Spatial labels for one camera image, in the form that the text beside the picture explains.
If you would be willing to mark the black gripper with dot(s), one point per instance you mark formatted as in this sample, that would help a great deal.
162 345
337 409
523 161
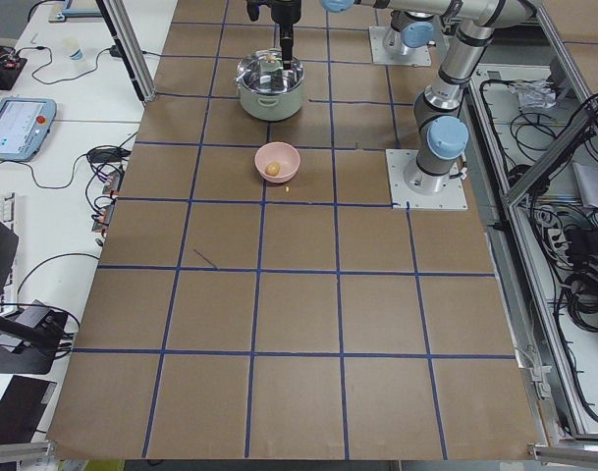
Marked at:
284 11

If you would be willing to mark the glass pot lid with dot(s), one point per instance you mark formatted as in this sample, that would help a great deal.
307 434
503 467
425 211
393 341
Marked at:
262 72

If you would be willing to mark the brown egg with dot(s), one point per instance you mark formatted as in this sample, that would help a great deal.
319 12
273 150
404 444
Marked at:
273 169

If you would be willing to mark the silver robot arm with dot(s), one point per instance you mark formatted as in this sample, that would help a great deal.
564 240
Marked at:
443 137
400 19

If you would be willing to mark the pale green steel pot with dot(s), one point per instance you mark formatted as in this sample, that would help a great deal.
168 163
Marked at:
271 108

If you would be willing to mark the pink bowl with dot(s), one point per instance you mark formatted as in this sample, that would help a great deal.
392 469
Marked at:
283 153

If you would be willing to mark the white paper cup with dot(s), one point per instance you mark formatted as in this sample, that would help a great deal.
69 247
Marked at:
73 49

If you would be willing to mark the black power adapter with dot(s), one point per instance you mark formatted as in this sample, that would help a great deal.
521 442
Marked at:
104 154

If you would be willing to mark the teach pendant tablet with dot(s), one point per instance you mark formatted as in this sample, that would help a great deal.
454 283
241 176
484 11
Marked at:
24 124

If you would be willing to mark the white keyboard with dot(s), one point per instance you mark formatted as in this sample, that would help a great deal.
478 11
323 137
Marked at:
8 216

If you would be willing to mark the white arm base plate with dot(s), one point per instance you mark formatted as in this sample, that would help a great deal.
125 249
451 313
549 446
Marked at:
412 189
408 47

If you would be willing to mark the aluminium frame post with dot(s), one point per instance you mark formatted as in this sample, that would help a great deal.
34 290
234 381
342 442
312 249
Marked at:
118 22

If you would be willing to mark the aluminium side frame rail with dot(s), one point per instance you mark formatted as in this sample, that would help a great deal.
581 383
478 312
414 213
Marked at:
533 100

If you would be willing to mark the black camera stand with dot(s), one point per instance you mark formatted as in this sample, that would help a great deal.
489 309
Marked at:
26 349

